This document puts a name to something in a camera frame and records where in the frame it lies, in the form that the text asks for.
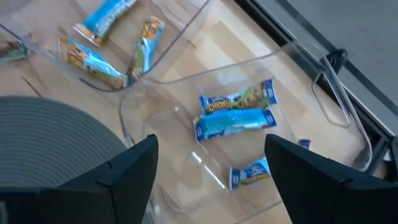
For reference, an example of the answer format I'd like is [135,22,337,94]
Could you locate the tan and blue granola bar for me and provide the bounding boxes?
[58,36,130,91]
[0,40,30,62]
[129,16,165,83]
[73,0,139,47]

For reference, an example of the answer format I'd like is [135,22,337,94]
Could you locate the black frame clamp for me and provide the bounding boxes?
[323,48,349,74]

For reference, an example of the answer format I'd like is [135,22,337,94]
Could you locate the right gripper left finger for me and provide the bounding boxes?
[0,133,160,224]

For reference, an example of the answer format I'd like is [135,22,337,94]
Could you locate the grey round placemat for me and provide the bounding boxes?
[0,95,128,189]

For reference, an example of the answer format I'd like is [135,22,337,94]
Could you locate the black aluminium frame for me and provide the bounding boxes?
[233,0,398,184]

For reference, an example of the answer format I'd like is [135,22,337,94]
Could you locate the Chewy granola bar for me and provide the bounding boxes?
[198,78,279,116]
[229,139,312,191]
[192,108,277,144]

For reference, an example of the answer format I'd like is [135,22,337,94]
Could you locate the clear plastic bin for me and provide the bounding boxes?
[0,0,215,93]
[119,40,374,224]

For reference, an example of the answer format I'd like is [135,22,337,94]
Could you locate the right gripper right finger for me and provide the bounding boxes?
[264,133,398,224]

